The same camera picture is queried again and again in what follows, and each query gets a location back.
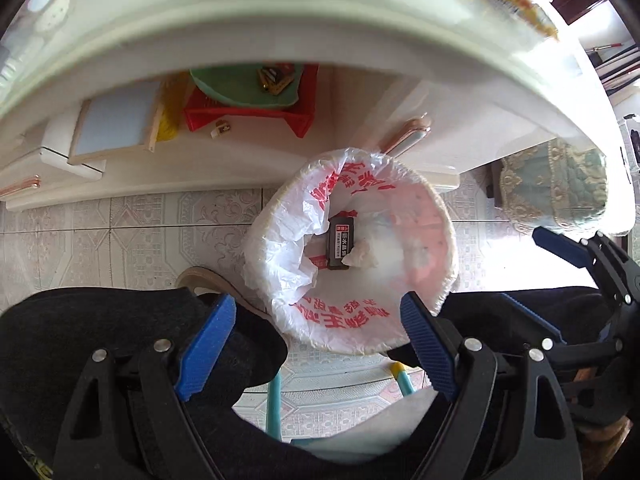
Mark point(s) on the yellow plastic basket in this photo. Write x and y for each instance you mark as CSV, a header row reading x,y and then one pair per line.
x,y
170,115

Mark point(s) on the embroidered teal chair cover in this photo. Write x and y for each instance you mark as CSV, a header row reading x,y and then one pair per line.
x,y
550,185

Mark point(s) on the red plastic stool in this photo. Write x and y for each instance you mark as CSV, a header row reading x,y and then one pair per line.
x,y
240,121

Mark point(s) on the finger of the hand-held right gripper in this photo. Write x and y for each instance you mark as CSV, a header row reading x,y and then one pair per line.
x,y
532,316
560,249

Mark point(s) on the beige slipper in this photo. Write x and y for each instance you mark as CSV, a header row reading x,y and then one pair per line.
x,y
210,280

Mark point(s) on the crumpled white tissue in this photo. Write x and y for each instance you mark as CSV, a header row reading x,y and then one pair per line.
x,y
364,252

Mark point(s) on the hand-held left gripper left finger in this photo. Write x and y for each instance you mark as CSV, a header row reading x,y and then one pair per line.
x,y
207,345

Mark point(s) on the round beige trash bin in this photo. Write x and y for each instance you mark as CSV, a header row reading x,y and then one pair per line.
x,y
345,351

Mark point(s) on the green plastic tray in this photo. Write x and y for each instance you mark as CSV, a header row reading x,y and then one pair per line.
x,y
230,87

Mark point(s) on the black rectangular box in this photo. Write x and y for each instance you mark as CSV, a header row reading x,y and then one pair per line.
x,y
340,242

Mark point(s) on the person's left leg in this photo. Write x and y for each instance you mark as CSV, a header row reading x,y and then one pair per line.
x,y
100,320

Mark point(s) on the wooden abacus whiteboard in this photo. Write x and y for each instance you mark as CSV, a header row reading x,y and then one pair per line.
x,y
112,120

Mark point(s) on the white red-printed plastic bag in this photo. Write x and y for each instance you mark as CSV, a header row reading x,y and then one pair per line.
x,y
295,230

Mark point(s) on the small brown toy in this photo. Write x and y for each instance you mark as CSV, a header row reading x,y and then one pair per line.
x,y
274,79

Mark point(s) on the white desk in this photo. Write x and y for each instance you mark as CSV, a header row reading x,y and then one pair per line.
x,y
450,60

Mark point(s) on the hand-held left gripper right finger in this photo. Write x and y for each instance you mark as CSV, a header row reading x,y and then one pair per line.
x,y
427,355

